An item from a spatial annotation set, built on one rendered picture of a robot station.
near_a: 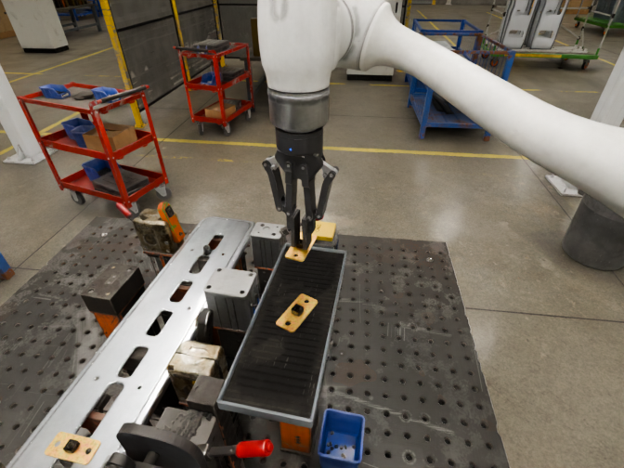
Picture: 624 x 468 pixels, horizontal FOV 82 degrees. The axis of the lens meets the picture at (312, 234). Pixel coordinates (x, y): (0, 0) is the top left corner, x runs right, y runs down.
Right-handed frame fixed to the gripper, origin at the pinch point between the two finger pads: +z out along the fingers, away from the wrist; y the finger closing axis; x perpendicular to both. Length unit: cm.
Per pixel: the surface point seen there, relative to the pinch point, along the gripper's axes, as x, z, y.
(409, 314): -37, 56, -25
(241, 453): 34.5, 12.0, -4.5
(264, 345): 19.8, 9.5, -0.9
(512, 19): -818, 47, -114
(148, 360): 21.1, 25.6, 26.3
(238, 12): -637, 36, 368
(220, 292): 7.7, 14.6, 15.3
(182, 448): 37.8, 7.9, 1.5
